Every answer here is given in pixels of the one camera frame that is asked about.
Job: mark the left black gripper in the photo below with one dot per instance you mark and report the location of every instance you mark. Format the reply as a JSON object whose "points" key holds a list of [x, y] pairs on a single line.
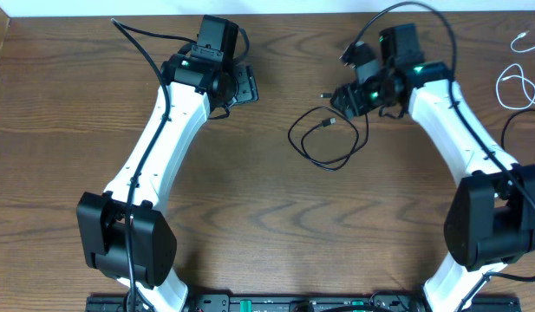
{"points": [[246, 85]]}

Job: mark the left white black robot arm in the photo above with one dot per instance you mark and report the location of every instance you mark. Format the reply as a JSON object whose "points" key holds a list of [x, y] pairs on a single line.
{"points": [[123, 229]]}

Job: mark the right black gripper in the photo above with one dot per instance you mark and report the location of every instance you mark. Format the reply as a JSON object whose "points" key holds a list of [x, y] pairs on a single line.
{"points": [[352, 106]]}

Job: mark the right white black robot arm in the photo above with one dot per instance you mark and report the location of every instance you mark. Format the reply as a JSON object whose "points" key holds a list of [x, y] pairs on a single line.
{"points": [[491, 222]]}

